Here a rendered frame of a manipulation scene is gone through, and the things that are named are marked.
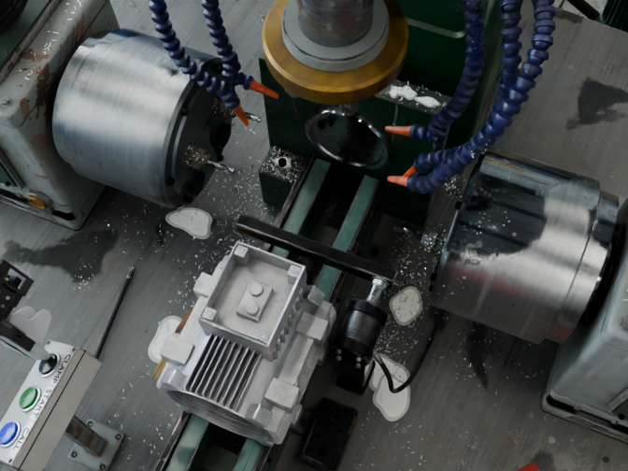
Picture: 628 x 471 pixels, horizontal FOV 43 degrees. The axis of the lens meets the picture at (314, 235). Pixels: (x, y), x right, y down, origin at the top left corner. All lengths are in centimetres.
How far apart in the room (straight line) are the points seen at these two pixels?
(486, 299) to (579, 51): 77
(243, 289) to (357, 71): 33
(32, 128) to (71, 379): 40
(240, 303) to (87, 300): 47
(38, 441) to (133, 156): 42
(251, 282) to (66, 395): 29
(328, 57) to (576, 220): 39
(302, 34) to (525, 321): 49
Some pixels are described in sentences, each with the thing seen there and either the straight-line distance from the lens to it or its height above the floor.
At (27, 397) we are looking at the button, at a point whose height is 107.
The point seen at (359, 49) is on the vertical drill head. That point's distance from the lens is 96.
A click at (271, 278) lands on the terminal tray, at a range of 107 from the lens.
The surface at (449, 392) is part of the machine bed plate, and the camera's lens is 135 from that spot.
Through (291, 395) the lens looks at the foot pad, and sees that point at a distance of 106.
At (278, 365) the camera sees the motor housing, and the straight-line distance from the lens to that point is 107.
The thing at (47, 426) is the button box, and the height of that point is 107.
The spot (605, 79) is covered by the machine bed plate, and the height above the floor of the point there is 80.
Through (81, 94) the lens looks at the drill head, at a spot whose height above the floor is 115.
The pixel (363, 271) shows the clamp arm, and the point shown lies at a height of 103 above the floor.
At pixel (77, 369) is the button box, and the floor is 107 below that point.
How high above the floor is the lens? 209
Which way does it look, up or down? 64 degrees down
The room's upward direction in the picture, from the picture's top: 3 degrees counter-clockwise
